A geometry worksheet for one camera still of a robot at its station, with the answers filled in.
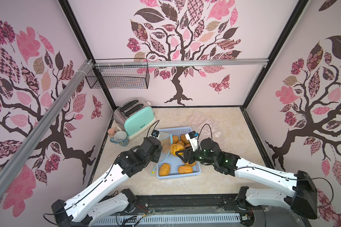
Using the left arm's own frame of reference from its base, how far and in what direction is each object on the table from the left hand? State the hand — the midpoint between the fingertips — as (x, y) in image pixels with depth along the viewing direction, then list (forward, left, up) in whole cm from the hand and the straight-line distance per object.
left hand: (154, 151), depth 74 cm
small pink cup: (+18, +31, -8) cm, 37 cm away
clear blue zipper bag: (+5, -6, -1) cm, 8 cm away
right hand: (-2, -13, +3) cm, 13 cm away
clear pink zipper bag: (+28, -36, -16) cm, 48 cm away
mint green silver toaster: (+26, +16, -1) cm, 30 cm away
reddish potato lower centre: (-9, -17, +6) cm, 20 cm away
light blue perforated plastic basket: (-2, -9, -17) cm, 20 cm away
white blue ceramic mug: (+17, +26, -13) cm, 34 cm away
